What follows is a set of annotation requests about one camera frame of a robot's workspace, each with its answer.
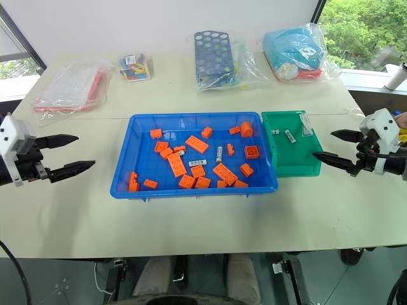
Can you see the teal toy in clear bag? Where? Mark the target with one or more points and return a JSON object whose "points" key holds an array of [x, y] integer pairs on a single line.
{"points": [[292, 51]]}

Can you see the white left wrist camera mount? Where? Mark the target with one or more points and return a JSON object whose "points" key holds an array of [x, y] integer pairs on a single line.
{"points": [[9, 130]]}

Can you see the black table frame leg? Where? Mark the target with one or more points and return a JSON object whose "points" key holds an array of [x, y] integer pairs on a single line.
{"points": [[116, 279], [294, 282]]}

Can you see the blue plastic tray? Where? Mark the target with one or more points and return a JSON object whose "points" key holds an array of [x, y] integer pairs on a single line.
{"points": [[143, 165]]}

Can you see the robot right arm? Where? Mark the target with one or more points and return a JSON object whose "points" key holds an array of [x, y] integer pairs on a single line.
{"points": [[395, 166]]}

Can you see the blue test tube rack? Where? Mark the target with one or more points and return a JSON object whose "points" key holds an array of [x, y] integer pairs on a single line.
{"points": [[213, 57]]}

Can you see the orange square block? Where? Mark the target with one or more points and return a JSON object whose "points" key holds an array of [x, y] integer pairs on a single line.
{"points": [[156, 133], [198, 171], [252, 152], [246, 170], [203, 182], [187, 181], [161, 146], [166, 153]]}

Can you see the orange tall rounded block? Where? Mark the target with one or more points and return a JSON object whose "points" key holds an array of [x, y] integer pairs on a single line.
{"points": [[246, 129]]}

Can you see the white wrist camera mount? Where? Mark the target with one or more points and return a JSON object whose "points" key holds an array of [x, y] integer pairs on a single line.
{"points": [[381, 122], [9, 130]]}

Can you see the black window frame bar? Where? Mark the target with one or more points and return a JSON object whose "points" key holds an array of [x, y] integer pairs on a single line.
{"points": [[319, 11], [25, 41]]}

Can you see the orange small block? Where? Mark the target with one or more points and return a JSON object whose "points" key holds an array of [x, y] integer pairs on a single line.
{"points": [[207, 132], [241, 184], [179, 148], [221, 184], [235, 130], [150, 184]]}

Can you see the green plastic bin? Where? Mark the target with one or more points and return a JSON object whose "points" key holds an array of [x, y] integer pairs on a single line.
{"points": [[295, 159]]}

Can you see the clear bag of colourful toys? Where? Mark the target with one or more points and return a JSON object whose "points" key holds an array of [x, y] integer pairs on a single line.
{"points": [[135, 68]]}

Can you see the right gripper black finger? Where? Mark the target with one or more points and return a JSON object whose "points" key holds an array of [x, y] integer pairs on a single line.
{"points": [[337, 161], [348, 136]]}

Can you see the yellow object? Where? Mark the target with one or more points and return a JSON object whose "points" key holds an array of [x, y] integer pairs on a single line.
{"points": [[403, 135]]}

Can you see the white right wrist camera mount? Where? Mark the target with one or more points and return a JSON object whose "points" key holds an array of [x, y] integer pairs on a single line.
{"points": [[381, 122]]}

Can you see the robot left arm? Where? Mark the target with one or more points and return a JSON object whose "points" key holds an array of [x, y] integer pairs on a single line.
{"points": [[4, 173]]}

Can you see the blue perforated rack in bag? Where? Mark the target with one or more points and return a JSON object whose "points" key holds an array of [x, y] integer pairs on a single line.
{"points": [[251, 70]]}

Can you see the grey rounded leg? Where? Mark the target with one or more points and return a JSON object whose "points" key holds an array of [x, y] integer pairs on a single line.
{"points": [[243, 279], [154, 278]]}

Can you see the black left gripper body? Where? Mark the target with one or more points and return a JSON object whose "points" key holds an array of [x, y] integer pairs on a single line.
{"points": [[30, 165]]}

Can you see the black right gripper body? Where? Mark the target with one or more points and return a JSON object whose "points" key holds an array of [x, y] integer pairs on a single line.
{"points": [[365, 159]]}

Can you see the white cylindrical tumbler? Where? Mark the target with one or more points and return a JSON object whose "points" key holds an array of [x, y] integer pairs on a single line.
{"points": [[395, 76]]}

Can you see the black caster wheel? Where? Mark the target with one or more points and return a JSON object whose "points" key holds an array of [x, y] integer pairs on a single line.
{"points": [[352, 256]]}

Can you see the clear bag with red parts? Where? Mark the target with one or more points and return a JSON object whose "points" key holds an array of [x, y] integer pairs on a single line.
{"points": [[70, 92]]}

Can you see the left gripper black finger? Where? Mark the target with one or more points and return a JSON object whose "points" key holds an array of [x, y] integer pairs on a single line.
{"points": [[58, 140], [71, 170]]}

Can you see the white label card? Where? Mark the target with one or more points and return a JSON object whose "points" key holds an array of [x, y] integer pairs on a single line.
{"points": [[306, 127]]}

